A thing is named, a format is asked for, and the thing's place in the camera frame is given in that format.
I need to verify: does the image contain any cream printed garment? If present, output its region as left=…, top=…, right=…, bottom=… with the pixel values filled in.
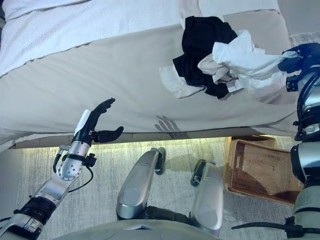
left=198, top=58, right=241, bottom=86

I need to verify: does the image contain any black garment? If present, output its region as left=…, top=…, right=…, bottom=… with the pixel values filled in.
left=171, top=15, right=239, bottom=101

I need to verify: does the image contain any beige padded bed base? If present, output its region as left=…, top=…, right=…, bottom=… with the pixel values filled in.
left=14, top=126, right=257, bottom=150

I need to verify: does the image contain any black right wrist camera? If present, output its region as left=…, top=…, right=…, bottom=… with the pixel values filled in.
left=285, top=74, right=301, bottom=91

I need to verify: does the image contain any bed with beige cover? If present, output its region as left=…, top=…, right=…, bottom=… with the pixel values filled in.
left=0, top=8, right=320, bottom=152

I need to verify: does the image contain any brown wicker basket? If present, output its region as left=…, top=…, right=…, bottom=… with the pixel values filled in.
left=223, top=135, right=305, bottom=208

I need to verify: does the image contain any white bed sheet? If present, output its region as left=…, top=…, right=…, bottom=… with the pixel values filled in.
left=0, top=0, right=205, bottom=79

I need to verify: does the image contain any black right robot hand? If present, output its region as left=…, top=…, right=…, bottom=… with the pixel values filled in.
left=277, top=42, right=320, bottom=73

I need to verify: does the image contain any silver left robot leg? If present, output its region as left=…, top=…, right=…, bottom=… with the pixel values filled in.
left=115, top=146, right=168, bottom=221

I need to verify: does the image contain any grey striped rug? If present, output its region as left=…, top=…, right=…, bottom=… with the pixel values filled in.
left=0, top=32, right=320, bottom=240

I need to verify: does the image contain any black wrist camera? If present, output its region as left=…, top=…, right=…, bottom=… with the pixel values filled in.
left=285, top=74, right=301, bottom=91
left=85, top=153, right=98, bottom=168

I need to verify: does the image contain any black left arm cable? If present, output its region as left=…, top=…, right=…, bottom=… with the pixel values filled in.
left=53, top=146, right=95, bottom=193

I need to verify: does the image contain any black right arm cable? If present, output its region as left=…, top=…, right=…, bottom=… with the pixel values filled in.
left=296, top=72, right=320, bottom=126

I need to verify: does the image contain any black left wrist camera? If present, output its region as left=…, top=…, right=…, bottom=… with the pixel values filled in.
left=85, top=153, right=98, bottom=168

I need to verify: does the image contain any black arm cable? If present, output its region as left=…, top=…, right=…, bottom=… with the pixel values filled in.
left=296, top=72, right=320, bottom=126
left=53, top=146, right=95, bottom=193

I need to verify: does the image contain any white duvet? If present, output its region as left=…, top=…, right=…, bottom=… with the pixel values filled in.
left=4, top=0, right=92, bottom=21

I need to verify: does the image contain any thin black strap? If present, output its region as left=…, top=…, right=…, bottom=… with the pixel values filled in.
left=231, top=216, right=320, bottom=235

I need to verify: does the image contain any white shirt with blue tag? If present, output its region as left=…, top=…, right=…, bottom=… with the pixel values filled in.
left=196, top=29, right=305, bottom=104

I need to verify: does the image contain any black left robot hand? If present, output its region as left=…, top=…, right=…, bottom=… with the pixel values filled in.
left=72, top=97, right=125, bottom=145

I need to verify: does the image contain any grey robot torso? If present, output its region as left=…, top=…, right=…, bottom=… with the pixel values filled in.
left=57, top=218, right=222, bottom=240

